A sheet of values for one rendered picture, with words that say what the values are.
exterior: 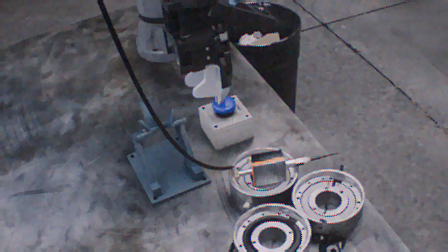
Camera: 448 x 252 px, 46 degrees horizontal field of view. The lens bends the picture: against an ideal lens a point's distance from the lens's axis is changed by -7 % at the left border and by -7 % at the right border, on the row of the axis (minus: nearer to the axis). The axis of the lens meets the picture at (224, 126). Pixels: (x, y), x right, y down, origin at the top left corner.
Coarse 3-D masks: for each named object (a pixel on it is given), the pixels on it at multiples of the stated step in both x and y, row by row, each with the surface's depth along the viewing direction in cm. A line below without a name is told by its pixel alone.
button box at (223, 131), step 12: (204, 108) 96; (240, 108) 95; (204, 120) 95; (216, 120) 93; (228, 120) 93; (240, 120) 92; (252, 120) 93; (204, 132) 98; (216, 132) 91; (228, 132) 92; (240, 132) 94; (252, 132) 95; (216, 144) 93; (228, 144) 94
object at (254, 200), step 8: (248, 152) 87; (256, 152) 88; (240, 160) 87; (248, 160) 87; (240, 168) 86; (296, 168) 83; (248, 176) 84; (296, 176) 82; (232, 184) 82; (248, 184) 83; (272, 184) 83; (288, 184) 82; (232, 192) 83; (240, 192) 81; (248, 192) 80; (280, 192) 80; (288, 192) 81; (240, 200) 82; (248, 200) 81; (256, 200) 80; (264, 200) 80; (272, 200) 80; (280, 200) 81; (288, 200) 83
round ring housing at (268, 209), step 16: (256, 208) 78; (272, 208) 78; (288, 208) 77; (240, 224) 77; (272, 224) 77; (304, 224) 76; (240, 240) 75; (256, 240) 75; (288, 240) 74; (304, 240) 74
